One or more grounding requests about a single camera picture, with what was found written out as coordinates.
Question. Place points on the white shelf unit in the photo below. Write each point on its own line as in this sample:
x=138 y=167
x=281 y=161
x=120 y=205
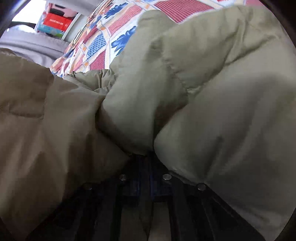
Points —
x=83 y=9

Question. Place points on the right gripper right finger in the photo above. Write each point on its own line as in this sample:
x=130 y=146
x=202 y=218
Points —
x=196 y=212

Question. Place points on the olive green puffer jacket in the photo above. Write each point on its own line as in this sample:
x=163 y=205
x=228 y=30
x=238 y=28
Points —
x=212 y=99

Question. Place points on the leaf patterned plaid quilt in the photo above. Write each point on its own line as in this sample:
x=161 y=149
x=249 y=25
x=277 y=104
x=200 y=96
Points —
x=112 y=23

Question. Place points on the grey curtain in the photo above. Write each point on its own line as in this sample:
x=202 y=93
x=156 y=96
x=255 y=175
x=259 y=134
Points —
x=39 y=48

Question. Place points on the red box on shelf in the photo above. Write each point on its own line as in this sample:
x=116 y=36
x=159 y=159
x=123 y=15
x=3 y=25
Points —
x=57 y=22

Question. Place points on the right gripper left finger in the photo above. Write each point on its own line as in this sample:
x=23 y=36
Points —
x=101 y=204

